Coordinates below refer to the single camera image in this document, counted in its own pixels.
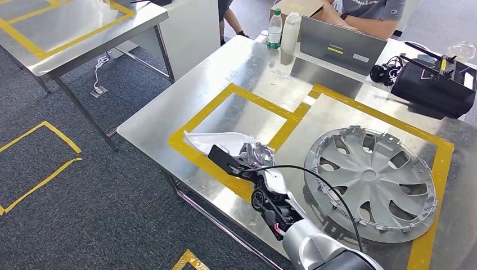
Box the clear plastic wrap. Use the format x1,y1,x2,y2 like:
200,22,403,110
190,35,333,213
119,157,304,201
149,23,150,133
446,40,477,64

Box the steel table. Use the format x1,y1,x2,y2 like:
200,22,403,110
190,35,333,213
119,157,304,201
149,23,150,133
0,0,176,150

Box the grey laptop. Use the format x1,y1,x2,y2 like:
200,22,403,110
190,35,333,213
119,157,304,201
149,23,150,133
299,16,388,77

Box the yellow floor tape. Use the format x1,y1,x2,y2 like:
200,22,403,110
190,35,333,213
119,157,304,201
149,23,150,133
171,249,212,270
0,120,83,217

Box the white power cable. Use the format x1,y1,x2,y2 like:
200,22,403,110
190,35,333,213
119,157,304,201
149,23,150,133
93,52,112,92

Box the yellow table tape marking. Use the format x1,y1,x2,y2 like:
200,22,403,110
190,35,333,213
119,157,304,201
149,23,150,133
0,0,137,60

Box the white plastic bottle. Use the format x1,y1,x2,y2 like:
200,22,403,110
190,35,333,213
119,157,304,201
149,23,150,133
280,12,302,56

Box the grey wheel hubcap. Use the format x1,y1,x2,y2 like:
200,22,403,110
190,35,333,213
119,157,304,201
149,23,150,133
303,125,439,244

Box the steel workbench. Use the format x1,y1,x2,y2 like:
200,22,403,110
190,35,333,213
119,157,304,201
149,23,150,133
116,34,477,270

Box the white desk panel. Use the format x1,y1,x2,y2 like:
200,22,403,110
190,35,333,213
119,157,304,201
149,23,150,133
111,0,221,81

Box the yellow workbench tape marking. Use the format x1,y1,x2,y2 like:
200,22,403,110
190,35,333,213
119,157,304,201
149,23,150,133
168,83,456,270

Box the black cable bundle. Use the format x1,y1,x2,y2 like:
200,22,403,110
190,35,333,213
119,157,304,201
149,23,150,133
370,56,405,87

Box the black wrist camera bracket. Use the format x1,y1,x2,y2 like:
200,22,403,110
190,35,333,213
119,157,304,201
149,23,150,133
207,144,262,183

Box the black remote controller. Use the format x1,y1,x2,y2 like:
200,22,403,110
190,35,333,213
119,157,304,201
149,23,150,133
390,42,477,119

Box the clear bottle green cap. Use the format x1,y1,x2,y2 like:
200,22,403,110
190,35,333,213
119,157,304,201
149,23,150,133
267,8,284,50

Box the cardboard box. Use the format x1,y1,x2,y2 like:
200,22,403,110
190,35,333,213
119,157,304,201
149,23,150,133
269,0,326,22

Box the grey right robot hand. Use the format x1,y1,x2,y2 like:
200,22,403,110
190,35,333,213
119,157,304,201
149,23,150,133
238,141,290,197

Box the grey floor socket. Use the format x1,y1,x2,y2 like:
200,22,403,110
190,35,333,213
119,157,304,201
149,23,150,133
90,85,109,99

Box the white plastic shell part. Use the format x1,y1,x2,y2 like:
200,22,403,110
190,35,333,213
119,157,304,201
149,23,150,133
183,131,258,158

